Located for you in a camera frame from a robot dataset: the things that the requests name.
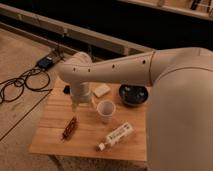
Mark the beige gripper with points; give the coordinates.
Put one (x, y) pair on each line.
(80, 93)

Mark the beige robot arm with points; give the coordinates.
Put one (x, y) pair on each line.
(179, 119)

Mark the beige sponge block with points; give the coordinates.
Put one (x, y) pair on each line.
(101, 90)

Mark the small black object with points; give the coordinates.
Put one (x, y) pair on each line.
(66, 89)

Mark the brown snack bar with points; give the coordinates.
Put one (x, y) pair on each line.
(70, 129)

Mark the wooden table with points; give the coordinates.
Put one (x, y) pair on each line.
(90, 130)

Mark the clear plastic bottle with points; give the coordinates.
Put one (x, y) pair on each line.
(115, 136)

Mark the dark blue bowl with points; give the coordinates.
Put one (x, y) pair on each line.
(133, 95)

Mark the blue power box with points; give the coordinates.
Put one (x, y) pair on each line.
(45, 63)

